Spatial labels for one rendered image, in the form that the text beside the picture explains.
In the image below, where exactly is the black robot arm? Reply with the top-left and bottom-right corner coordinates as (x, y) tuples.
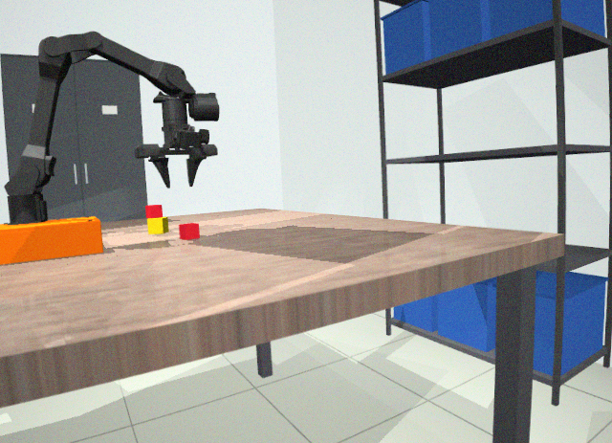
(4, 31), (219, 225)

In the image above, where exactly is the yellow cube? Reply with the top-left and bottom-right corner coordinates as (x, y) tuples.
(147, 217), (169, 234)

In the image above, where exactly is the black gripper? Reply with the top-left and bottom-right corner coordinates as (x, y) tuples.
(135, 120), (218, 188)

